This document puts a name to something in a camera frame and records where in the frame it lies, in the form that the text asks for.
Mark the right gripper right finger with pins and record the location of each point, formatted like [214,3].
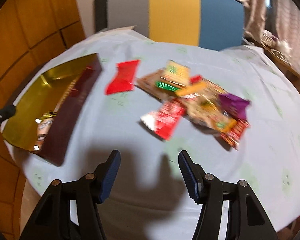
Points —
[247,218]

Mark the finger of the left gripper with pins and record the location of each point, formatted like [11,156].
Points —
[7,112]

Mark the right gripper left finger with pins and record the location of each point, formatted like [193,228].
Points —
[69,210]

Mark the brown sesame paste packet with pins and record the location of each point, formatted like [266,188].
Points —
[43,125]

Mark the red ornate candy packet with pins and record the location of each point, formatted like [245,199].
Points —
[233,136]

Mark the purple snack packet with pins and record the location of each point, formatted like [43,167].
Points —
[234,105]

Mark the orange peanut snack bag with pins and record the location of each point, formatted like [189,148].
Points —
[203,106]

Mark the red white candy packet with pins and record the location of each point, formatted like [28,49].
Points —
[164,121]

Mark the bright red snack packet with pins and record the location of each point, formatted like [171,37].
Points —
[123,81]

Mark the clear brown pastry packet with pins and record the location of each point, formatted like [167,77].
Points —
[148,84]

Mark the yellow green cracker packet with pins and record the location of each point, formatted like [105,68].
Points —
[174,76]

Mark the sesame stick squirrel packet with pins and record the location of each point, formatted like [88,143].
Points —
[197,79]

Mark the gold tin box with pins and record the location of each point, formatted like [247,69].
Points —
[62,89]

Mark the wooden side table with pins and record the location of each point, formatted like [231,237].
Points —
[279,60]

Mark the round woven tray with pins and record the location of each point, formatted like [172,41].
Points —
[280,56]

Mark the white teapot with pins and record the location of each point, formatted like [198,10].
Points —
[283,47]

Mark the patterned tissue box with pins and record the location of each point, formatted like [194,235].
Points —
[268,39]

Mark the grey yellow blue chair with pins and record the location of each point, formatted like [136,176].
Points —
[210,24]

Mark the beige patterned curtain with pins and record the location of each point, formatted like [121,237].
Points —
[285,21]

